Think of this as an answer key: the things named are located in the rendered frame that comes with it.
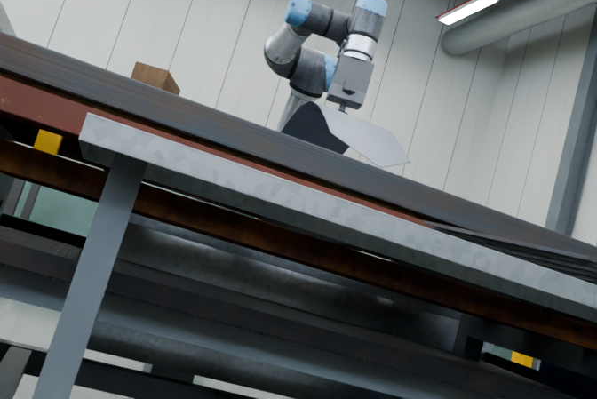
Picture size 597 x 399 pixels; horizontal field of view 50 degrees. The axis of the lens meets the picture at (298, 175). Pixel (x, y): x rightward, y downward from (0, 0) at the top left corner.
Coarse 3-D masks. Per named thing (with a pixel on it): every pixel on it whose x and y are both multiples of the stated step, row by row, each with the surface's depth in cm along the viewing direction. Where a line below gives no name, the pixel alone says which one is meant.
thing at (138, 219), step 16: (144, 224) 175; (160, 224) 176; (192, 240) 178; (208, 240) 180; (256, 256) 184; (272, 256) 185; (304, 272) 188; (320, 272) 189; (352, 288) 192; (368, 288) 194; (416, 304) 198; (432, 304) 200
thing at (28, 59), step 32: (0, 32) 94; (0, 64) 93; (32, 64) 95; (64, 64) 96; (96, 96) 97; (128, 96) 99; (160, 96) 100; (192, 128) 101; (224, 128) 103; (256, 128) 105; (288, 160) 106; (320, 160) 108; (352, 160) 110; (384, 192) 111; (416, 192) 113; (448, 224) 117; (480, 224) 117; (512, 224) 119
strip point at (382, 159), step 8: (336, 136) 123; (352, 144) 123; (360, 144) 125; (360, 152) 120; (368, 152) 122; (376, 152) 124; (384, 152) 126; (376, 160) 120; (384, 160) 122; (392, 160) 124; (400, 160) 126
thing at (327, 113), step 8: (328, 112) 136; (336, 112) 139; (336, 120) 132; (344, 120) 135; (352, 120) 138; (360, 128) 134; (368, 128) 137; (376, 128) 141; (384, 136) 137; (392, 136) 140
